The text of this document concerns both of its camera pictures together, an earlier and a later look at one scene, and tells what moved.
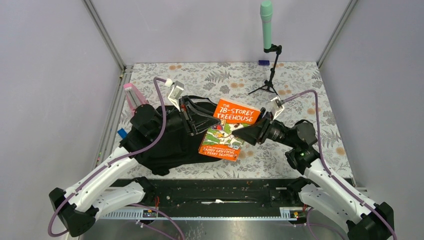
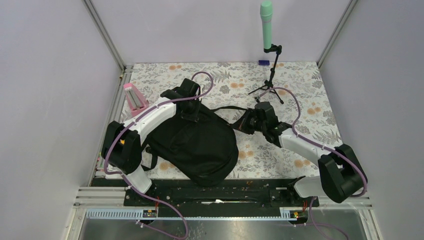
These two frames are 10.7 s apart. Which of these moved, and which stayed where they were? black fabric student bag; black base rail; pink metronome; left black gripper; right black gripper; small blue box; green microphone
Moved: left black gripper; right black gripper; black fabric student bag
Stayed: green microphone; pink metronome; small blue box; black base rail
